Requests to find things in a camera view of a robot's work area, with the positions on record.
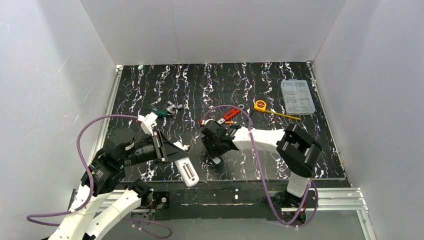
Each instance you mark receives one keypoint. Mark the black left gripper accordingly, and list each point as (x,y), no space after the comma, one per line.
(159,146)

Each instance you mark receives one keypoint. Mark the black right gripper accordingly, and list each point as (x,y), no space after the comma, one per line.
(209,136)

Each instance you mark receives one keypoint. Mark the white remote battery cover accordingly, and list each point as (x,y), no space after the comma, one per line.
(216,160)

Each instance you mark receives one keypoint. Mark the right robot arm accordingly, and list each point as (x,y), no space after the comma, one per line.
(298,149)

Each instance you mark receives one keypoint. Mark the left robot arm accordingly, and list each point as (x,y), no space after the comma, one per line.
(107,170)

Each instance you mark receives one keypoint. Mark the white plastic valve fitting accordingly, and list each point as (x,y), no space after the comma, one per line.
(183,147)

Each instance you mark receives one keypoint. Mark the yellow tape measure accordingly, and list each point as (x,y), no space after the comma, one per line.
(260,105)

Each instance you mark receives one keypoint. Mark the clear plastic screw box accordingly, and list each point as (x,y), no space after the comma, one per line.
(297,97)

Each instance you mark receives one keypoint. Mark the red handled ratchet wrench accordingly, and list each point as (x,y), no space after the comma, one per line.
(234,111)

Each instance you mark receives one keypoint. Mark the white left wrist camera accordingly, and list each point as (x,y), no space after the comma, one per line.
(147,122)

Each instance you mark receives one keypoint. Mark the green handled screwdriver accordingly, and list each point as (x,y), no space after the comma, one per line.
(162,113)

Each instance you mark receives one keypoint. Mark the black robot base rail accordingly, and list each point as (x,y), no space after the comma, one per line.
(243,199)

